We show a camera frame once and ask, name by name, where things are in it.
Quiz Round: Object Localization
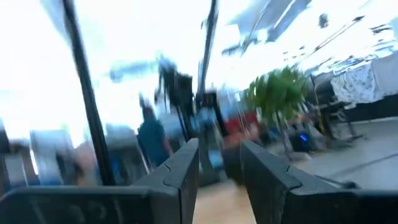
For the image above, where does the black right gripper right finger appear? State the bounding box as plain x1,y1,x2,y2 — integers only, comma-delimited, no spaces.
241,139,398,224

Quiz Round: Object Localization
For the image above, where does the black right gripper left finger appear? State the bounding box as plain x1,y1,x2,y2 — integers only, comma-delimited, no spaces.
0,138,200,224

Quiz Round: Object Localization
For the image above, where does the person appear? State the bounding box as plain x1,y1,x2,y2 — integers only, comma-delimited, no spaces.
136,104,174,169

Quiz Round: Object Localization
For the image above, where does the black stand with legs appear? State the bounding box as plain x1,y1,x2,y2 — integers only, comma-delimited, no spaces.
310,73,363,142

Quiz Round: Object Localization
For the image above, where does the red box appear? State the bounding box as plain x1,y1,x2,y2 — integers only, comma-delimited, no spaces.
224,112,259,135

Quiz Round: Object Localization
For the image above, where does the green potted plant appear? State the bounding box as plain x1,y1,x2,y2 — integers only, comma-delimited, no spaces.
244,66,310,125

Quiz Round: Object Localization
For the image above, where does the white patterned cloth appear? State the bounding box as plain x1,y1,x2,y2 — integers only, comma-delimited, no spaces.
330,51,398,105

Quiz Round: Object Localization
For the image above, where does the black metal frame post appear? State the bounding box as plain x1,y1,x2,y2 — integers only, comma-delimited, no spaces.
61,0,116,187
197,0,220,97

